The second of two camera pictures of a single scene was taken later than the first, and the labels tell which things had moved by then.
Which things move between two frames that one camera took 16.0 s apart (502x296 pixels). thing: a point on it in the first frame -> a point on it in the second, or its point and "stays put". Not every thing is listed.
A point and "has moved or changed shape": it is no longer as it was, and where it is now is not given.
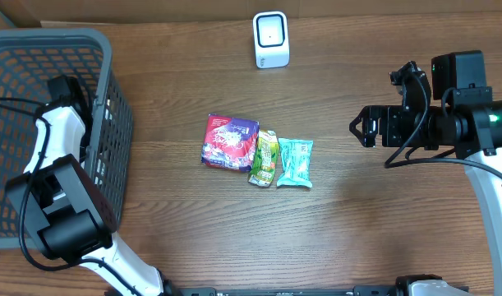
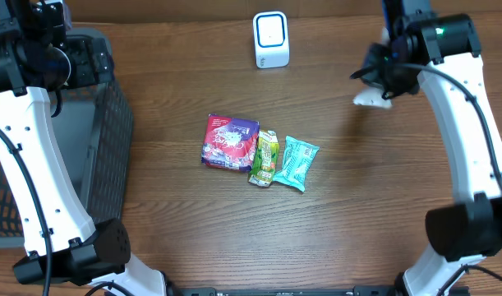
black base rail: (369, 290) stays put
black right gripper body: (385, 126) -> (382, 72)
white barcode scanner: (271, 39) stays put
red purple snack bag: (229, 143) stays put
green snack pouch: (264, 168) stays put
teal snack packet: (296, 159) has moved or changed shape
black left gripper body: (64, 88) -> (91, 60)
